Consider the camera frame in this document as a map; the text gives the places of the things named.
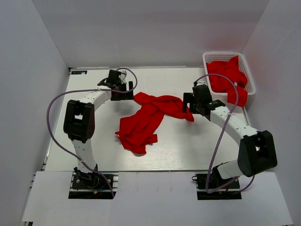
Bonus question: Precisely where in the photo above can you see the red t shirt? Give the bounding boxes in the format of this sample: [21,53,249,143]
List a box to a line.
[115,92,194,155]

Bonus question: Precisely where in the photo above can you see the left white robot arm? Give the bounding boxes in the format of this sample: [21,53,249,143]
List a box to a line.
[63,68,137,188]

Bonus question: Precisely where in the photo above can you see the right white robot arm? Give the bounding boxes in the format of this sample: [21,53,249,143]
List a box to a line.
[183,85,277,188]

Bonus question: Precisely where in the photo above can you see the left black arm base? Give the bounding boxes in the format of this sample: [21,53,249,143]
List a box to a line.
[68,167,118,200]

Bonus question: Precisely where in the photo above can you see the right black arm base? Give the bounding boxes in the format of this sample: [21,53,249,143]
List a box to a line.
[190,164,242,201]

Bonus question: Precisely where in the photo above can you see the red t shirts in basket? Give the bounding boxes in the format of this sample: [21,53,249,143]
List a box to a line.
[206,56,248,107]

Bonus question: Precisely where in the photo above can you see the blue table label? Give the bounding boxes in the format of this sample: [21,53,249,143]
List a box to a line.
[71,70,87,75]

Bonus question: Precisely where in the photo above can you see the white plastic basket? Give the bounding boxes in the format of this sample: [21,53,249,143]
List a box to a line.
[202,51,256,96]

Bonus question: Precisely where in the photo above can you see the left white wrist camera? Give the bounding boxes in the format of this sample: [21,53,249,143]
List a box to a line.
[120,71,127,84]

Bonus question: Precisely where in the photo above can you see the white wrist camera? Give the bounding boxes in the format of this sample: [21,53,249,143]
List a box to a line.
[193,81,206,86]
[120,71,127,84]

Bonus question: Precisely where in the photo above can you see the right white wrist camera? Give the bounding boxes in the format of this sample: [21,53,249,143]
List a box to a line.
[193,81,206,86]

